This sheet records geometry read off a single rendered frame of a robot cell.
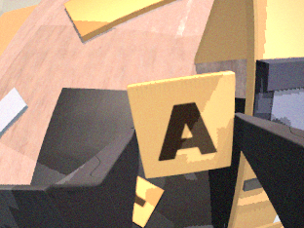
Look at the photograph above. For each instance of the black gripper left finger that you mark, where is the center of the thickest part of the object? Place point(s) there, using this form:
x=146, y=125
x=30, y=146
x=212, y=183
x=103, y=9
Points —
x=100, y=194

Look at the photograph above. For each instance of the pale yellow flat tile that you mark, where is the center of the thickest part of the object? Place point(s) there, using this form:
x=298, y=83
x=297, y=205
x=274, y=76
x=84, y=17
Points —
x=93, y=17

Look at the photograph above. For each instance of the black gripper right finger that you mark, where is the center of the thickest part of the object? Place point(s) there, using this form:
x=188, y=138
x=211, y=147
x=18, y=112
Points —
x=276, y=154

